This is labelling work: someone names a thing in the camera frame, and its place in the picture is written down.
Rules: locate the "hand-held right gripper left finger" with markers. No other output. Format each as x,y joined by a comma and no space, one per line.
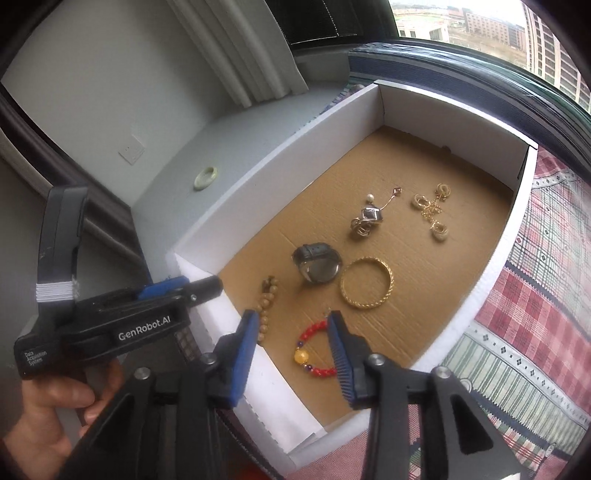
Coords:
244,355

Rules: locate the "black wrist watch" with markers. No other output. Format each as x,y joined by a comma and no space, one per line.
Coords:
318,270

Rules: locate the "window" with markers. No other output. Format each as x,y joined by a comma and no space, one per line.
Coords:
485,23

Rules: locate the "person's left hand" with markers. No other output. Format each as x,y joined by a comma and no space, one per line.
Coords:
46,406

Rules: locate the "gold bangle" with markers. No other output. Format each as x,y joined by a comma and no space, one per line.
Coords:
367,305

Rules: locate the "plaid patchwork blanket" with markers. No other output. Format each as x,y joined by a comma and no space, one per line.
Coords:
531,300

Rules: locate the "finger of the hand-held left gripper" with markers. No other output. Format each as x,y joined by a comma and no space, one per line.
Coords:
161,288
205,288

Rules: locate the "white wall outlet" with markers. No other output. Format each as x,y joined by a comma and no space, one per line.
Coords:
131,150

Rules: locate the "white cardboard box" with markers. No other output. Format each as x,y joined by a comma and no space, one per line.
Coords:
415,286

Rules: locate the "white curtain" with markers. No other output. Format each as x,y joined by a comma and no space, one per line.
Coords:
240,55

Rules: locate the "dark window panel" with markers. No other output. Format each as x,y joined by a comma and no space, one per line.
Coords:
332,21

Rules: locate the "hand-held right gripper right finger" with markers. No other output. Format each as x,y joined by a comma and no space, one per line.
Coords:
344,364

